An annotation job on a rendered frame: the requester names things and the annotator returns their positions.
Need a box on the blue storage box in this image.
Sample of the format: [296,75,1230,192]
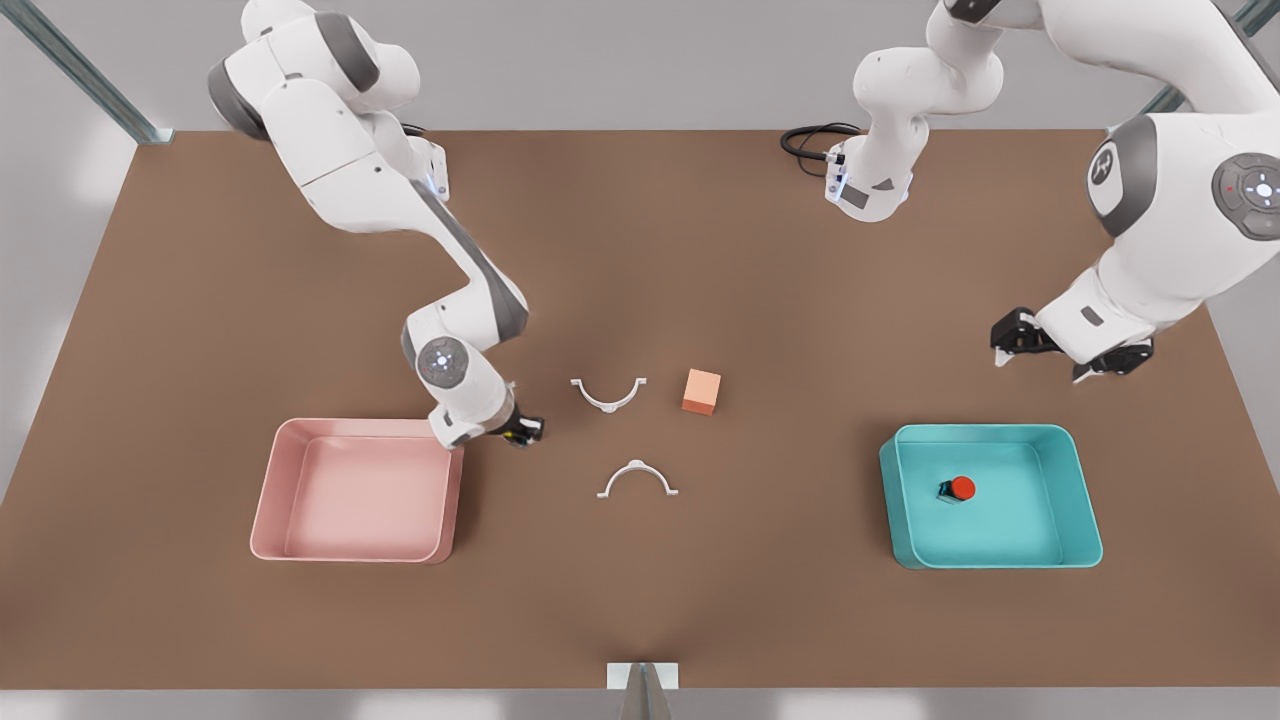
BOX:
[879,423,1105,572]

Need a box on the pink storage box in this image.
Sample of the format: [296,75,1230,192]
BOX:
[249,417,466,565]

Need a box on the orange cube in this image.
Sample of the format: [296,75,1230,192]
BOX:
[681,368,723,417]

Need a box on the white curved bracket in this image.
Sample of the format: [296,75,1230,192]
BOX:
[596,458,681,500]
[569,376,649,415]

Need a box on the silver frame post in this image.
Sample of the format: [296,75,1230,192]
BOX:
[606,661,680,720]
[1138,0,1280,117]
[0,0,175,145]

